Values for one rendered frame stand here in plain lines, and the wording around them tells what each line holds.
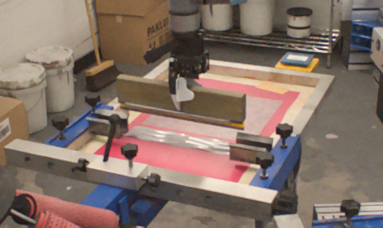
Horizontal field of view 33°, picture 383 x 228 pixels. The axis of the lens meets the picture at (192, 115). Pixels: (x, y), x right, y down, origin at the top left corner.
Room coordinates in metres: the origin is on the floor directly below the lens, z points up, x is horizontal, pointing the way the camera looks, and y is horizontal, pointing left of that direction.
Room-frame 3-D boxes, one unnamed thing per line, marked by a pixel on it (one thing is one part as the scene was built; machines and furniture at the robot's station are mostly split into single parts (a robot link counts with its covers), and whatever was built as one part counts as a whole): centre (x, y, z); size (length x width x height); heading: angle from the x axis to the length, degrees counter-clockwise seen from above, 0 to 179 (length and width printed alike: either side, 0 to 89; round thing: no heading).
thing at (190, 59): (1.51, 0.01, 1.23); 0.09 x 0.08 x 0.12; 66
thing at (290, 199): (1.13, -0.18, 1.02); 0.07 x 0.06 x 0.07; 156
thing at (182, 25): (1.51, 0.01, 1.31); 0.08 x 0.08 x 0.05
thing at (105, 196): (1.17, 0.19, 1.02); 0.17 x 0.06 x 0.05; 156
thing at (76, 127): (1.58, 0.31, 0.98); 0.30 x 0.05 x 0.07; 156
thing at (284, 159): (1.35, -0.19, 0.98); 0.30 x 0.05 x 0.07; 156
